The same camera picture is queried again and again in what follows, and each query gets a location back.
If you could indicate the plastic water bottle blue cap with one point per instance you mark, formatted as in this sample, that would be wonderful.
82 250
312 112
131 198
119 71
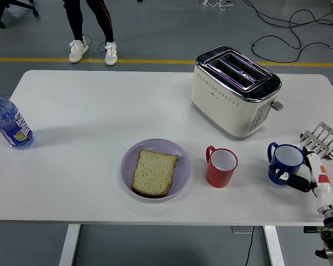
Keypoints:
11 124

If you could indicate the blue enamel cup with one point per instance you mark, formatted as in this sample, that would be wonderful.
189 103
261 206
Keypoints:
288 155

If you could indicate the silver metal toast rack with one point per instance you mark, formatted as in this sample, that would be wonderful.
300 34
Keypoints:
323 126

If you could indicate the purple plate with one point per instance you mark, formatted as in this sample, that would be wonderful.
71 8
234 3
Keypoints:
127 171

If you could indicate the black office chair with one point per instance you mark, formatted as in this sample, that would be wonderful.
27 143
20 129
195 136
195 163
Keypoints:
1 8

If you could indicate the cream and chrome toaster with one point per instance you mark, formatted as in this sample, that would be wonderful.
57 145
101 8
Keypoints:
224 110

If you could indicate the table height control panel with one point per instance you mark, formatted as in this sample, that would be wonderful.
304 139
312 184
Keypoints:
312 230

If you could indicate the grey box under table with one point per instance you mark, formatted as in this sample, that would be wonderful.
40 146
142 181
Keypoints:
240 230

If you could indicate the slice of bread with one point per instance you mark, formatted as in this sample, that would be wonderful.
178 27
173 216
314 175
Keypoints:
155 174

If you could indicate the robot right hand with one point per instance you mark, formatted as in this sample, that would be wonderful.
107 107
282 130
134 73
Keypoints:
323 191

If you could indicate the person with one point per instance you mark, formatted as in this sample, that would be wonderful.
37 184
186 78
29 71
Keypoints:
75 19

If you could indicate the red enamel cup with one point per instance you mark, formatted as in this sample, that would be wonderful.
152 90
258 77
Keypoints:
219 177

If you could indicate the white table leg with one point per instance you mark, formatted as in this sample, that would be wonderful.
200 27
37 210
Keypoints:
273 246
69 243

